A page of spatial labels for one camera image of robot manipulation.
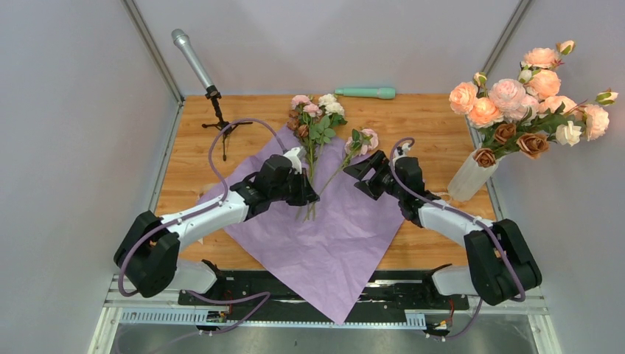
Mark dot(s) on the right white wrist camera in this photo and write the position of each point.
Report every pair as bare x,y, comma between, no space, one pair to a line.
402,150

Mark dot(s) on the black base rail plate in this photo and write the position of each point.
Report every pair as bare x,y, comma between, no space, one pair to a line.
387,290

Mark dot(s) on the teal cylindrical handle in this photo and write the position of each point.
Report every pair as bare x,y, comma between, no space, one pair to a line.
383,93

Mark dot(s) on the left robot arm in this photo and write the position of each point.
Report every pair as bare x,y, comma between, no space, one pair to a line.
148,255

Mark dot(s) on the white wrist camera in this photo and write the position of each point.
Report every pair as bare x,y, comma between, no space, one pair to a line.
402,150
295,155

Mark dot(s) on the pink and purple wrapping paper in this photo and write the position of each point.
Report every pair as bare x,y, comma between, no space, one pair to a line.
327,260

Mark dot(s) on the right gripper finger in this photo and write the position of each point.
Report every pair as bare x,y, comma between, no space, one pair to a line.
372,187
375,167

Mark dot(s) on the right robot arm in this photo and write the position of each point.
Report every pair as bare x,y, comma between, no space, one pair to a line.
500,265

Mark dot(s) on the silver microphone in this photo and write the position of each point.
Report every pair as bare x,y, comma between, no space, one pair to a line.
183,43

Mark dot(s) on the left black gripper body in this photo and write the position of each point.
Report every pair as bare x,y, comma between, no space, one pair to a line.
293,191

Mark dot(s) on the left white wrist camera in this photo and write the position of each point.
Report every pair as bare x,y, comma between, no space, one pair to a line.
295,155

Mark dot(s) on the white ribbed vase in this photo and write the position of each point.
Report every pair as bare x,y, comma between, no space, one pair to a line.
473,174

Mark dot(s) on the peach artificial roses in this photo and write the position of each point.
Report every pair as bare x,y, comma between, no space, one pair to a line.
532,99

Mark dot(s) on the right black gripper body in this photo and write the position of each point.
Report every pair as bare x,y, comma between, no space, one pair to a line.
384,181

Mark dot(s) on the pink flower bouquet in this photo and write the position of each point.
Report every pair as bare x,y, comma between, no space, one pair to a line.
313,122

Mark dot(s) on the brown rose stem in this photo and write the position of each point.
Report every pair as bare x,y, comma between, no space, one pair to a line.
503,139

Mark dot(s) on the large pink rose stem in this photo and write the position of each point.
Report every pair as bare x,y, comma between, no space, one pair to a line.
361,142

